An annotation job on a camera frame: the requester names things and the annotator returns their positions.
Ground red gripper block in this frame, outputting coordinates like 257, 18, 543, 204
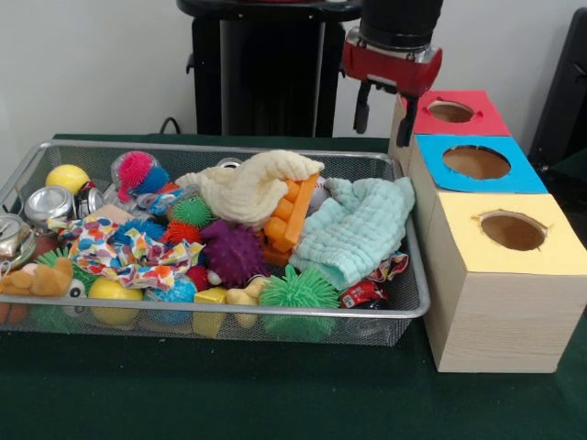
340, 27, 444, 149

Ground green spiky rubber ball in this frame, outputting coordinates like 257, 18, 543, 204
258, 265, 340, 338

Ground silver drink can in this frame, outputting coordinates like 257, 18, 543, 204
23, 185, 77, 226

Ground shallow silver mesh bin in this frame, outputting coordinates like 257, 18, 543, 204
0, 139, 432, 348

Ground yellow ball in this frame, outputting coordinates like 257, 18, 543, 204
44, 163, 91, 196

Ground wooden box with three holes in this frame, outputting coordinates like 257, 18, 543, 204
387, 88, 587, 374

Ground brown plush toy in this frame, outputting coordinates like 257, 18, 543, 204
0, 258, 75, 297

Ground black office chair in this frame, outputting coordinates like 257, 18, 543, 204
526, 6, 587, 160

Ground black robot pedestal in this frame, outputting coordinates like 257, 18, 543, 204
176, 0, 363, 138

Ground dark green cloth side table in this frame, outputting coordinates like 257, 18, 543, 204
548, 147, 587, 185

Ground mint green knitted cloth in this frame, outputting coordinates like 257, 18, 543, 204
288, 175, 416, 292

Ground dark green table cloth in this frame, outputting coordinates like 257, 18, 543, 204
0, 132, 587, 440

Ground cream knitted cloth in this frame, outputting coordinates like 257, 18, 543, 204
175, 149, 326, 230

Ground pale yellow duck plush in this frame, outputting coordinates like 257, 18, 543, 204
226, 276, 270, 306

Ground orange plastic block toy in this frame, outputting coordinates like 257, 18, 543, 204
262, 173, 322, 268

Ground purple knobbly ball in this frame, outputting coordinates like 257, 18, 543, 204
199, 219, 269, 291

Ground colourful dotted cloth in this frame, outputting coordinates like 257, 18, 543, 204
48, 214, 205, 291
366, 250, 410, 286

